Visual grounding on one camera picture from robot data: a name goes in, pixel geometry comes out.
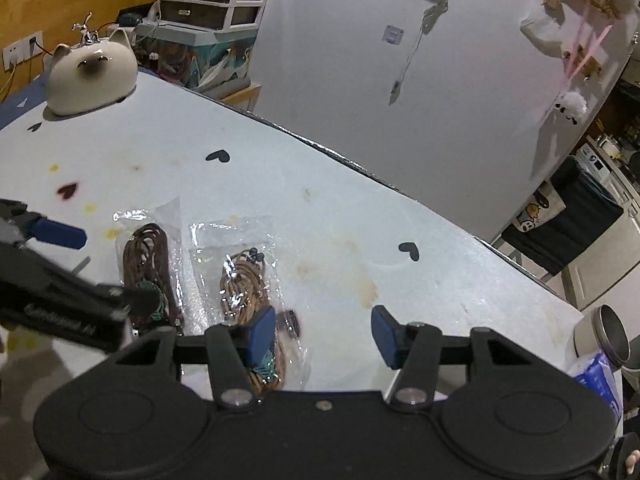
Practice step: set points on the teal patterned storage box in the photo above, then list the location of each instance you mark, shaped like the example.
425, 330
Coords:
200, 55

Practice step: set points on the pink ribbon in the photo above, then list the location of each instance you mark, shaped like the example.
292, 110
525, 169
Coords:
587, 45

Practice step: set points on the white cat-shaped ceramic ornament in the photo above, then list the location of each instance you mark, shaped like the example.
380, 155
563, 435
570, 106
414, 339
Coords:
92, 77

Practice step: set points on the black folded chair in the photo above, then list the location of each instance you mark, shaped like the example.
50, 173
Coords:
570, 220

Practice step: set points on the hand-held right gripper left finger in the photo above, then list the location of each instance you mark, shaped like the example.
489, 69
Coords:
261, 332

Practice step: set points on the white plush sheep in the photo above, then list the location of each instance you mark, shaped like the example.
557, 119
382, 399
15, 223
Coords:
571, 106

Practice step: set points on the white hanging cloth pouch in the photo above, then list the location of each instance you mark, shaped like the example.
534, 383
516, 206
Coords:
542, 32

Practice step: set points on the white wall switch plate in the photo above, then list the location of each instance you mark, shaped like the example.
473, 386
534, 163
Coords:
394, 34

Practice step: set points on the white washing machine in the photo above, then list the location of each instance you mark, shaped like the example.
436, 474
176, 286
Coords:
592, 157

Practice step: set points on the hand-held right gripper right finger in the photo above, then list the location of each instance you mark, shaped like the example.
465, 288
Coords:
384, 335

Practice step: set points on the cream cartoon tote bag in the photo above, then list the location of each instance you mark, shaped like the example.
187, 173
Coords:
540, 210

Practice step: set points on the white wall socket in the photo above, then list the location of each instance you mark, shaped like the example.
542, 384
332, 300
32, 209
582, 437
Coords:
22, 51

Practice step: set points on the grey round tin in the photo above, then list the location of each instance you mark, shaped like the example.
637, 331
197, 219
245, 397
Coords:
602, 335

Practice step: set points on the white plastic bag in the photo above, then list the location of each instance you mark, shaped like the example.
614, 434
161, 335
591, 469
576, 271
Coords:
222, 70

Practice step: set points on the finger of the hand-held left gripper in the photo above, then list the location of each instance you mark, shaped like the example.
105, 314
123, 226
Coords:
140, 305
60, 234

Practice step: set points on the blue tissue pack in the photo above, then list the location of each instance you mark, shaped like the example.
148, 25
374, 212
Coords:
597, 385

